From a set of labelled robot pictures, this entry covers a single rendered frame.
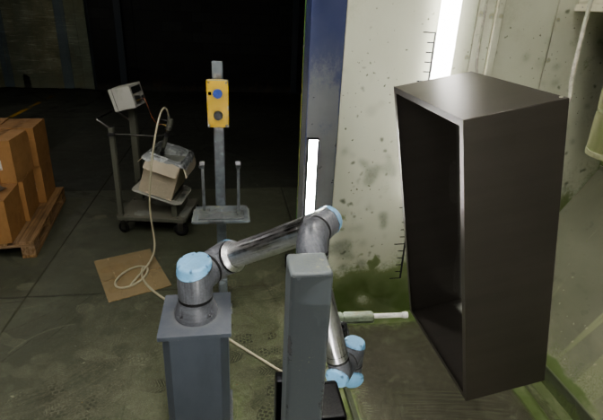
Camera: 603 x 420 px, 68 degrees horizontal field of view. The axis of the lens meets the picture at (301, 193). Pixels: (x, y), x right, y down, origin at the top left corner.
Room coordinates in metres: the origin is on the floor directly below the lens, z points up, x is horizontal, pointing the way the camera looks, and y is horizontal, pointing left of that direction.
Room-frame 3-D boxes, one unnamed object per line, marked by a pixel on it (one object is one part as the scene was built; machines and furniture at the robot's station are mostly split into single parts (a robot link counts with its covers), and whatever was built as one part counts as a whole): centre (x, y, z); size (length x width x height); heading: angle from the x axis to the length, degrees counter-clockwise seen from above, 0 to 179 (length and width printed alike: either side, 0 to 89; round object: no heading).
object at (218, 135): (2.55, 0.50, 0.82); 0.06 x 0.06 x 1.64; 10
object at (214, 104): (2.49, 0.49, 1.42); 0.12 x 0.06 x 0.26; 100
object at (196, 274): (1.67, 0.44, 0.83); 0.17 x 0.15 x 0.18; 153
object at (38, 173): (3.99, 2.58, 0.33); 0.38 x 0.29 x 0.36; 17
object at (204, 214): (2.39, 0.46, 0.95); 0.26 x 0.15 x 0.32; 100
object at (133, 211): (3.82, 1.36, 0.64); 0.73 x 0.50 x 1.27; 89
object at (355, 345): (1.49, -0.24, 0.60); 0.12 x 0.09 x 0.12; 153
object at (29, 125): (3.98, 2.57, 0.69); 0.38 x 0.29 x 0.36; 15
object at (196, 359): (1.66, 0.45, 0.32); 0.31 x 0.31 x 0.64; 10
